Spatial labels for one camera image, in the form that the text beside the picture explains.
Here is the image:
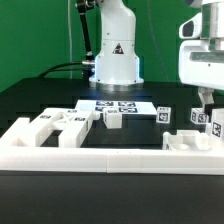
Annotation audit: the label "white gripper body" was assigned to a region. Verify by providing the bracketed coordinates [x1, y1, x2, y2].
[178, 40, 224, 90]

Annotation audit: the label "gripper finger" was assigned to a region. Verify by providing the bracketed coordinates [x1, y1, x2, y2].
[198, 87, 214, 114]

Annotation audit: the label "white chair seat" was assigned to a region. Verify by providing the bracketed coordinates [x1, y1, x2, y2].
[162, 130, 211, 151]

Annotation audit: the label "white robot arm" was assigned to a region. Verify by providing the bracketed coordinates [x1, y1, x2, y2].
[89, 0, 224, 106]

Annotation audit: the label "white base tag plate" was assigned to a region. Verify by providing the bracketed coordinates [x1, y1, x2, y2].
[75, 100, 156, 115]

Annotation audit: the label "white U-shaped obstacle fence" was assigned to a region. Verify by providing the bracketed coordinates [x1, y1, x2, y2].
[0, 118, 224, 175]

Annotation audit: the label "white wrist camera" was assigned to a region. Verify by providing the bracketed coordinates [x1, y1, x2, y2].
[179, 13, 202, 39]

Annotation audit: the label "black power cables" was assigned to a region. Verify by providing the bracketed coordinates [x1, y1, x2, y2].
[37, 61, 96, 80]

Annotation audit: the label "white chair back frame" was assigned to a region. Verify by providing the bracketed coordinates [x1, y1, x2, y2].
[27, 108, 100, 148]

